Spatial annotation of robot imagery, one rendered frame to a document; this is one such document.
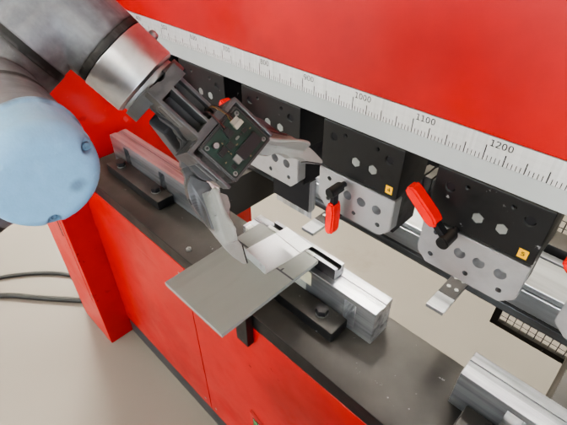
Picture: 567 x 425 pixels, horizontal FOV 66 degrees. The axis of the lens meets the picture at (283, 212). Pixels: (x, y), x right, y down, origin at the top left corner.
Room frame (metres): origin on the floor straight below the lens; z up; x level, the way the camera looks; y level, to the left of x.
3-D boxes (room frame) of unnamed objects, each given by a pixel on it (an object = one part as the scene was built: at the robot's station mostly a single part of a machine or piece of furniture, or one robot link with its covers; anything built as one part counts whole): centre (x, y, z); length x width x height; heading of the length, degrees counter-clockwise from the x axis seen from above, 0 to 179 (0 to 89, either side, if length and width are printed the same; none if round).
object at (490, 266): (0.47, -0.29, 1.26); 0.15 x 0.09 x 0.17; 46
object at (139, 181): (1.11, 0.45, 0.89); 0.30 x 0.05 x 0.03; 46
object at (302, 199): (0.73, -0.02, 1.13); 0.10 x 0.02 x 0.10; 46
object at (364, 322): (0.69, -0.06, 0.92); 0.39 x 0.06 x 0.10; 46
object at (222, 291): (0.63, 0.08, 1.00); 0.26 x 0.18 x 0.01; 136
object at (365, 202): (0.61, -0.15, 1.26); 0.15 x 0.09 x 0.17; 46
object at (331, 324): (0.66, -0.01, 0.89); 0.30 x 0.05 x 0.03; 46
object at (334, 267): (0.71, -0.05, 0.99); 0.20 x 0.03 x 0.03; 46
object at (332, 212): (0.58, -0.09, 1.20); 0.04 x 0.02 x 0.10; 136
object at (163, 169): (1.12, 0.37, 0.92); 0.50 x 0.06 x 0.10; 46
